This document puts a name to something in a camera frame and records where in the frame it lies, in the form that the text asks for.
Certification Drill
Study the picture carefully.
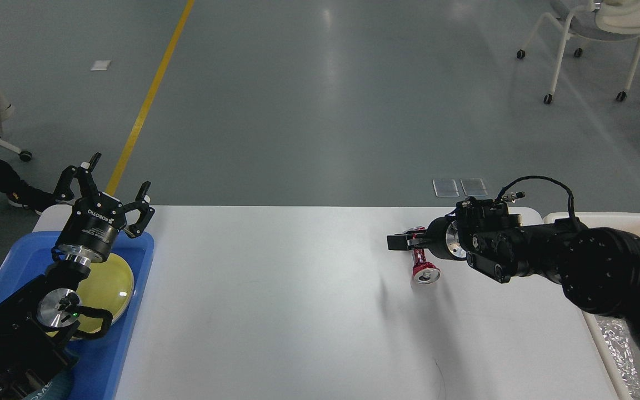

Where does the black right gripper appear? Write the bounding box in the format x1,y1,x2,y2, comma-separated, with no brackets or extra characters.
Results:
387,216,467,261

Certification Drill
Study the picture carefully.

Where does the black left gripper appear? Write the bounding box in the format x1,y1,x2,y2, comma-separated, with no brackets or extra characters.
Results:
52,152,156,263

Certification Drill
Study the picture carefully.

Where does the crushed red can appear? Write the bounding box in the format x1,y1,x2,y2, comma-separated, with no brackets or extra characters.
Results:
411,248,441,284

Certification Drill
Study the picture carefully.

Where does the yellow plate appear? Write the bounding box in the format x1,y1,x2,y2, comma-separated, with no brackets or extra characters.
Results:
36,254,134,338

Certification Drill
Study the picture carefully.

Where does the teal mug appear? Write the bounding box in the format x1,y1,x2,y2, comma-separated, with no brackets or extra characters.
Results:
23,369,76,399

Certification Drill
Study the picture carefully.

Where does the aluminium foil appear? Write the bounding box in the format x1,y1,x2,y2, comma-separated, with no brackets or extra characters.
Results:
596,317,640,399

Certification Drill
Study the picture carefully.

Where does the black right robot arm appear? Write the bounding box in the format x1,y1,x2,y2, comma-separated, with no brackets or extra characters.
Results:
387,177,640,348

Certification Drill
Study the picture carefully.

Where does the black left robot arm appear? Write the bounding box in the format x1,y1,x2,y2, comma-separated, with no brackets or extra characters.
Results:
0,153,155,399

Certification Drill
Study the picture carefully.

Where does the left floor socket plate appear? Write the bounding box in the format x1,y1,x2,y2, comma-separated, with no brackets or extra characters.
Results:
432,179,459,198

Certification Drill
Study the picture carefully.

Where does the floor socket plate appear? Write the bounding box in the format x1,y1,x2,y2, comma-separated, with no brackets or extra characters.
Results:
460,178,488,197
432,179,459,198

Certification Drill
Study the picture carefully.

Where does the right floor socket plate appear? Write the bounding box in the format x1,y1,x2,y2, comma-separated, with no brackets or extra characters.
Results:
460,178,488,197

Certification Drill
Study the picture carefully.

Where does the cream plastic bin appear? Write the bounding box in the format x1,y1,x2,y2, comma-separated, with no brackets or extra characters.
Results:
528,207,640,399

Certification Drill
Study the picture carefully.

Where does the white office chair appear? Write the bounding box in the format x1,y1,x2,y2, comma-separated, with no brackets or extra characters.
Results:
516,1,640,106

